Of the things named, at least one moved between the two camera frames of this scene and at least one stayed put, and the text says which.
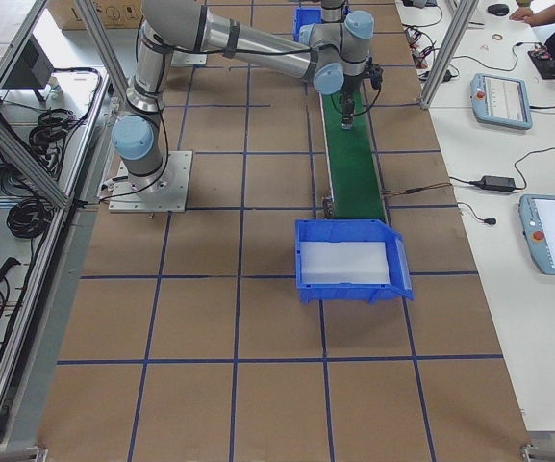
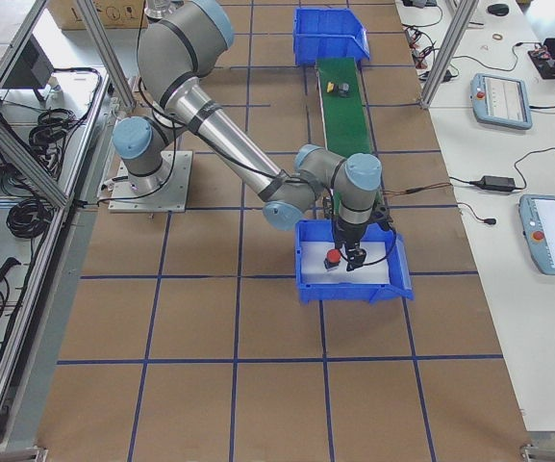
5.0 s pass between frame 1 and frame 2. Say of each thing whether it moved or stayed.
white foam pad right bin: stayed
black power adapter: stayed
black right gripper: moved
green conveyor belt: stayed
